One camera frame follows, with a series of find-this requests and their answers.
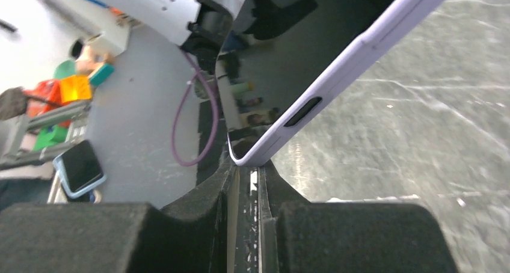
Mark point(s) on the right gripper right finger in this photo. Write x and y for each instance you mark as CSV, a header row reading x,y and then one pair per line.
x,y
297,235

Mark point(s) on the phone in blue case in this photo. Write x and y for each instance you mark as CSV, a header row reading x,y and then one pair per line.
x,y
79,169

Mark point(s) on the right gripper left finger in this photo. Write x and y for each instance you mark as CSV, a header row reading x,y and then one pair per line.
x,y
187,235

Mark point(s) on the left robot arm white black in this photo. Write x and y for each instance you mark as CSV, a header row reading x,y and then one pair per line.
x,y
198,27

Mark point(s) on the phone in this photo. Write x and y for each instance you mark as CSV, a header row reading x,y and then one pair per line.
x,y
79,169
288,59

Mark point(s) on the aluminium frame rail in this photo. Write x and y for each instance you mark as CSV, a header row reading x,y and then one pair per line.
x,y
35,141

